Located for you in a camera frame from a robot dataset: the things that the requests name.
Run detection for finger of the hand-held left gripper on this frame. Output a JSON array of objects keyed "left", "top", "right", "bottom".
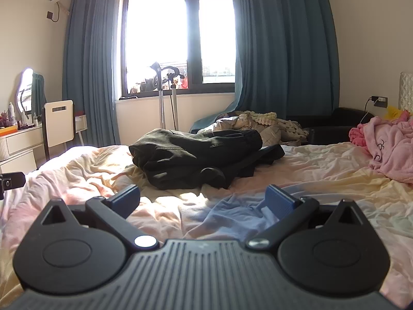
[{"left": 0, "top": 172, "right": 26, "bottom": 201}]

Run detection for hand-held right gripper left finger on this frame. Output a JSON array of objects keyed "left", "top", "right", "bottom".
[{"left": 41, "top": 184, "right": 160, "bottom": 249}]

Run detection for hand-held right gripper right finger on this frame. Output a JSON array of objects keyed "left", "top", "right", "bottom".
[{"left": 243, "top": 184, "right": 371, "bottom": 249}]

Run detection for black pants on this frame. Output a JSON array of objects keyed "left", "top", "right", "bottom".
[{"left": 128, "top": 128, "right": 263, "bottom": 190}]

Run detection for white dresser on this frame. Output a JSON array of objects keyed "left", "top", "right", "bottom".
[{"left": 0, "top": 124, "right": 44, "bottom": 175}]

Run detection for pastel tie-dye bed sheet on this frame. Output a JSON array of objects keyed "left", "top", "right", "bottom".
[{"left": 0, "top": 144, "right": 413, "bottom": 310}]

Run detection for white backed chair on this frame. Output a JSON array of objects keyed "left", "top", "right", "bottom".
[{"left": 42, "top": 100, "right": 76, "bottom": 162}]

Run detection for patterned cream blanket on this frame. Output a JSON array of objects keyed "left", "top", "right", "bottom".
[{"left": 277, "top": 118, "right": 310, "bottom": 145}]

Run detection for small white side table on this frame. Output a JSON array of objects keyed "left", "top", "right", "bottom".
[{"left": 73, "top": 113, "right": 88, "bottom": 143}]

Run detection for beige quilted blanket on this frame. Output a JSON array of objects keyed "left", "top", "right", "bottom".
[{"left": 197, "top": 110, "right": 283, "bottom": 146}]

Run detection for yellow knit blanket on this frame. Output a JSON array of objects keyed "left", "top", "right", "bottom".
[{"left": 245, "top": 111, "right": 278, "bottom": 121}]

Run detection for teal hanging cloth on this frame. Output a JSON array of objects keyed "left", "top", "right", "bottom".
[{"left": 32, "top": 73, "right": 47, "bottom": 117}]

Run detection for wavy lit mirror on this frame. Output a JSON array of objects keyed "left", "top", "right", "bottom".
[{"left": 16, "top": 68, "right": 34, "bottom": 113}]

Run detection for garment steamer stand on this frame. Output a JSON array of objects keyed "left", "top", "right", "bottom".
[{"left": 150, "top": 61, "right": 168, "bottom": 130}]

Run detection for bright pink blanket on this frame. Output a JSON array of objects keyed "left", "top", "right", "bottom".
[{"left": 349, "top": 126, "right": 370, "bottom": 148}]

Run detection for silver tripod stand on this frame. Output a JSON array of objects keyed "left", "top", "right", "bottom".
[{"left": 161, "top": 65, "right": 188, "bottom": 131}]

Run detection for light pink fleece robe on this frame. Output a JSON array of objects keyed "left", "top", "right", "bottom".
[{"left": 363, "top": 111, "right": 413, "bottom": 180}]

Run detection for blue curtain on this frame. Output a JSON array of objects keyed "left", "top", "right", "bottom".
[
  {"left": 62, "top": 0, "right": 121, "bottom": 147},
  {"left": 189, "top": 0, "right": 341, "bottom": 134}
]

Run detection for yellow plush item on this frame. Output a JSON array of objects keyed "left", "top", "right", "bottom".
[{"left": 385, "top": 105, "right": 404, "bottom": 121}]

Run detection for white padded headboard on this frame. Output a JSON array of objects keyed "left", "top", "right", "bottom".
[{"left": 399, "top": 71, "right": 413, "bottom": 112}]

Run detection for dark framed window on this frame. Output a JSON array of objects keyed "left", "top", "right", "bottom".
[{"left": 120, "top": 0, "right": 237, "bottom": 97}]

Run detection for charger cable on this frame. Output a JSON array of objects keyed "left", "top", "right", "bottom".
[{"left": 358, "top": 98, "right": 375, "bottom": 125}]

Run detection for air conditioner power cord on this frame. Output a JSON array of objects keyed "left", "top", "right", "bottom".
[{"left": 46, "top": 2, "right": 62, "bottom": 22}]

